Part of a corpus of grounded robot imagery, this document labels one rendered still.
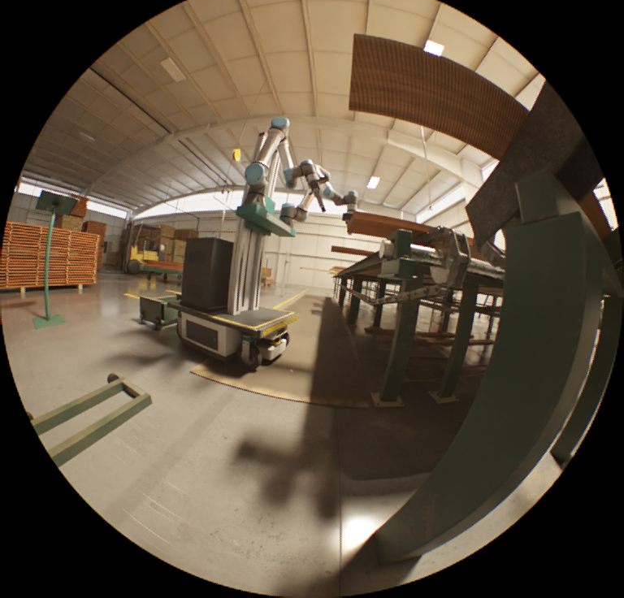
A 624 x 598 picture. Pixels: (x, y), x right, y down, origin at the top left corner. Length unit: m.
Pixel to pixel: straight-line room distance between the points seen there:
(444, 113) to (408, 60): 0.09
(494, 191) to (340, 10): 6.18
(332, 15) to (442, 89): 6.17
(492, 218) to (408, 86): 0.24
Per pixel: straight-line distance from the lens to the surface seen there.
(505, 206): 0.36
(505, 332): 0.29
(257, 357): 1.25
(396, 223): 0.66
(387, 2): 6.30
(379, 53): 0.30
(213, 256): 1.40
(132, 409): 1.01
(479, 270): 0.67
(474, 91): 0.34
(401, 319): 1.02
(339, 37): 6.64
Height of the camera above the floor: 0.65
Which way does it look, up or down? 3 degrees down
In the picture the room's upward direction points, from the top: 7 degrees clockwise
